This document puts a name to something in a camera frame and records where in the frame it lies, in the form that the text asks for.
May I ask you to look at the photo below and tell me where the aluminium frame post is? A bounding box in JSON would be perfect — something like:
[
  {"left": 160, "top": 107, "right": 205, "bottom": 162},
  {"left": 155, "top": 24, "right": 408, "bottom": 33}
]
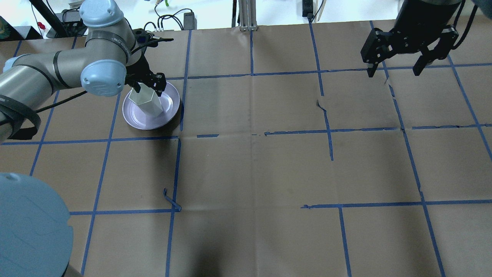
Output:
[{"left": 237, "top": 0, "right": 258, "bottom": 33}]

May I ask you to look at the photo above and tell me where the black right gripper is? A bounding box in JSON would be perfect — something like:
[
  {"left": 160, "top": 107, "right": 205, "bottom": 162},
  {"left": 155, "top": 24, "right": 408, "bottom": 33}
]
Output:
[{"left": 361, "top": 26, "right": 459, "bottom": 78}]

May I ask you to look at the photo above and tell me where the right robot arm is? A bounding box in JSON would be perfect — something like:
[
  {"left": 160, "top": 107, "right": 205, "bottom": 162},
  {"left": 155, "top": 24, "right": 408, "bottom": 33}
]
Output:
[{"left": 361, "top": 0, "right": 491, "bottom": 77}]

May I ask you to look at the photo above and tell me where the lavender round plate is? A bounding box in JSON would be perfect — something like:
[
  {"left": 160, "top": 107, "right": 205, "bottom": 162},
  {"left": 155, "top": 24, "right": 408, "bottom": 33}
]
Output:
[{"left": 122, "top": 82, "right": 181, "bottom": 130}]

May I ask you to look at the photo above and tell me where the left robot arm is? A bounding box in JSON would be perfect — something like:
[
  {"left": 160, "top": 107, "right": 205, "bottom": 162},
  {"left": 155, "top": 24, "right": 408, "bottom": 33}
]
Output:
[{"left": 0, "top": 0, "right": 166, "bottom": 277}]

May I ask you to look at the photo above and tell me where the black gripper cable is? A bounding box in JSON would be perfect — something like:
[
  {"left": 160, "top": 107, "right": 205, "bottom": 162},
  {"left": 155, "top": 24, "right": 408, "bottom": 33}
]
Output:
[{"left": 131, "top": 29, "right": 174, "bottom": 52}]

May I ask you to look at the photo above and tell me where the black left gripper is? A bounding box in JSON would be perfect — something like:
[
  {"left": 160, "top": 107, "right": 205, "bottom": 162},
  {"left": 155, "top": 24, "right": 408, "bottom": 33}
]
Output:
[{"left": 125, "top": 56, "right": 167, "bottom": 97}]

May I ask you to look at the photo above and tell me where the black power adapter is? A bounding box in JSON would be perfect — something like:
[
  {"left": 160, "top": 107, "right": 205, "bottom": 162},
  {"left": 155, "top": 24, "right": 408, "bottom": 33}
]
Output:
[{"left": 183, "top": 11, "right": 197, "bottom": 30}]

